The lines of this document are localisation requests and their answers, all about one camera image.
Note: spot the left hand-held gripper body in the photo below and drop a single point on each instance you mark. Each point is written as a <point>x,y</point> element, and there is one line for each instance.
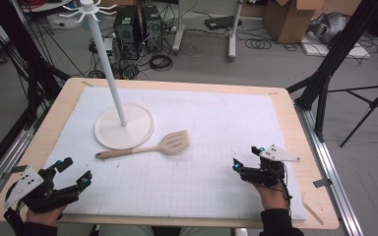
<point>46,196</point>

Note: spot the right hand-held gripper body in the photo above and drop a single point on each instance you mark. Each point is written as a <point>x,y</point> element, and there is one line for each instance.
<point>265,173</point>

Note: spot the beige slotted spatula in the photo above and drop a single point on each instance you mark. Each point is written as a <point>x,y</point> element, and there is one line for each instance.
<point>111,154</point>

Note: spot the white utensil stand with hooks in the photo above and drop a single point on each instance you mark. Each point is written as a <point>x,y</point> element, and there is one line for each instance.
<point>134,128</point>

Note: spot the person's left hand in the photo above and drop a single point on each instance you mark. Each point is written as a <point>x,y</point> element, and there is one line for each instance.
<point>44,217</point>

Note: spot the person's right hand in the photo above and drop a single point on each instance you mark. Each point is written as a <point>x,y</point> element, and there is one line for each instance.
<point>271,196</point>

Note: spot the white grid mat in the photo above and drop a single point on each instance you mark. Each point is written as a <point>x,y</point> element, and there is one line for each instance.
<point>210,131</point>

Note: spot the thin wooden stick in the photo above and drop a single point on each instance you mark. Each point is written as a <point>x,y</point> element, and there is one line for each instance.
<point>312,213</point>

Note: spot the white stand leg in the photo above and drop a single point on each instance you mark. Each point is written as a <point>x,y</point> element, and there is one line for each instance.
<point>178,36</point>
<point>233,36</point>

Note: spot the black tripod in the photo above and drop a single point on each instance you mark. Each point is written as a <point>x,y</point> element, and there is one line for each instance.
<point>374,103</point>

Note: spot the small white device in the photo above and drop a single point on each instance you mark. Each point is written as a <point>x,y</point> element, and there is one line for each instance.
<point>108,46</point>

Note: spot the cardboard box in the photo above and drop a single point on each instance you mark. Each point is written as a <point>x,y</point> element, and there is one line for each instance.
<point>285,23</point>

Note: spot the black flat device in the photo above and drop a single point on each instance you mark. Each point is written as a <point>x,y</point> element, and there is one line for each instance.
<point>221,22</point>

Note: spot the white foam board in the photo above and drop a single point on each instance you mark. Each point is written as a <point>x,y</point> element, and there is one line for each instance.
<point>357,52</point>

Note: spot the grey white machine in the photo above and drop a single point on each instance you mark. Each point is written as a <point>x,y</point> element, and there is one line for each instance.
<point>329,28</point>

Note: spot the black computer tower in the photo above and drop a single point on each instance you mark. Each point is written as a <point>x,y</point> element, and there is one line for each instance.
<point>151,28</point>
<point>126,31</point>

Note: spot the metal clamp bracket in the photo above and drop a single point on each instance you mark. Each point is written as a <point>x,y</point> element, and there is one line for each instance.
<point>14,169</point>
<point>322,182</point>

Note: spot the aluminium rail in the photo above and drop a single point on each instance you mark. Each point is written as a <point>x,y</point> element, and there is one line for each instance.
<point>3,164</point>
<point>328,157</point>

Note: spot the black metal frame beam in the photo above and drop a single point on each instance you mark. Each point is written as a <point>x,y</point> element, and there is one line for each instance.
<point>34,75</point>
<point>338,49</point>

